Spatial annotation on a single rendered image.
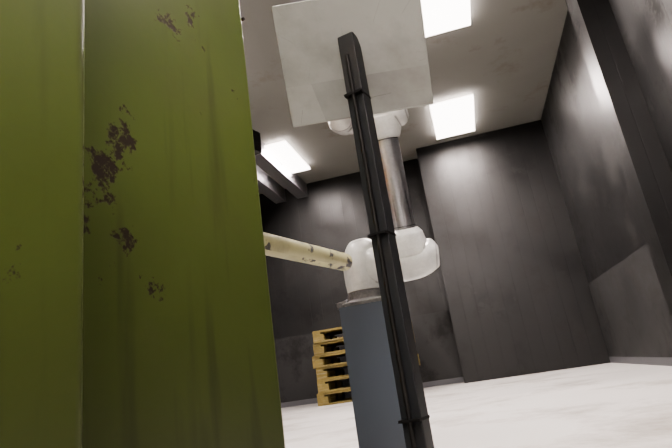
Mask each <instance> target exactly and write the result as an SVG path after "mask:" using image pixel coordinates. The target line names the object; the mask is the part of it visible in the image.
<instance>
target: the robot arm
mask: <svg viewBox="0 0 672 448"><path fill-rule="evenodd" d="M373 116H374V121H375V127H376V132H377V138H378V143H379V149H380V154H381V160H382V165H383V170H384V176H385V181H386V187H387V192H388V198H389V203H390V209H391V214H392V219H393V225H394V230H395V234H396V235H397V236H396V241H397V247H398V252H399V258H400V263H401V269H402V274H403V279H404V282H406V281H411V280H416V279H420V278H422V277H425V276H427V275H429V274H431V273H432V272H433V271H435V270H436V269H437V268H438V267H439V266H440V258H439V249H438V245H437V244H436V243H435V241H433V240H432V239H431V238H425V235H424V233H423V231H422V230H421V229H420V228H419V227H418V226H415V223H414V218H413V213H412V208H411V202H410V197H409V192H408V187H407V182H406V177H405V170H404V165H403V160H402V155H401V150H400V144H399V140H398V138H399V137H400V134H401V126H404V125H405V124H406V123H407V122H408V119H409V113H408V110H407V109H403V110H397V111H391V112H385V113H379V114H373ZM328 124H329V126H330V128H331V129H332V130H333V131H334V132H335V133H337V134H339V135H349V134H350V135H353V128H352V122H351V118H348V119H342V120H336V121H330V122H328ZM345 253H346V254H349V255H350V256H351V258H352V266H351V268H350V269H348V270H347V271H344V279H345V284H346V289H347V293H348V299H346V300H345V301H342V302H339V303H337V304H336V307H337V309H339V308H342V307H348V306H354V305H359V304H365V303H370V302H376V301H382V300H381V294H380V288H379V282H378V277H377V271H376V265H375V259H374V253H373V247H372V241H371V239H368V238H361V239H356V240H354V241H351V242H350V243H349V244H348V246H347V248H346V250H345Z"/></svg>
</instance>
